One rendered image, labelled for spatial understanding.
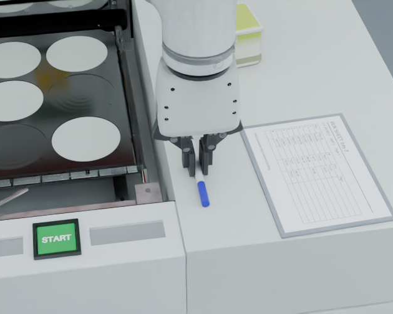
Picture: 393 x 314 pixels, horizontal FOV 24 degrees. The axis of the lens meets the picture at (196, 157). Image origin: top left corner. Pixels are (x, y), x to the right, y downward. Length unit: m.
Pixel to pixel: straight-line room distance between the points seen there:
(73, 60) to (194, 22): 0.53
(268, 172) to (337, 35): 0.34
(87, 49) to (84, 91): 0.11
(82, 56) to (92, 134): 0.20
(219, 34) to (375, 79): 0.40
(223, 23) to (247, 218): 0.26
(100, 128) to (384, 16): 2.07
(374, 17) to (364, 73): 1.93
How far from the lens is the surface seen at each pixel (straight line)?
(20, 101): 1.42
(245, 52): 1.33
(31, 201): 1.36
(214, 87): 1.06
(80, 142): 1.33
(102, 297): 1.12
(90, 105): 1.39
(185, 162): 1.16
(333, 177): 1.18
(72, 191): 1.37
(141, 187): 1.24
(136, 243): 1.10
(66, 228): 1.12
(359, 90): 1.33
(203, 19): 0.99
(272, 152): 1.20
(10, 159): 1.32
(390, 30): 3.23
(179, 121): 1.09
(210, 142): 1.13
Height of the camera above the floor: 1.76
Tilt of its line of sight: 42 degrees down
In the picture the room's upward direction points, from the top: straight up
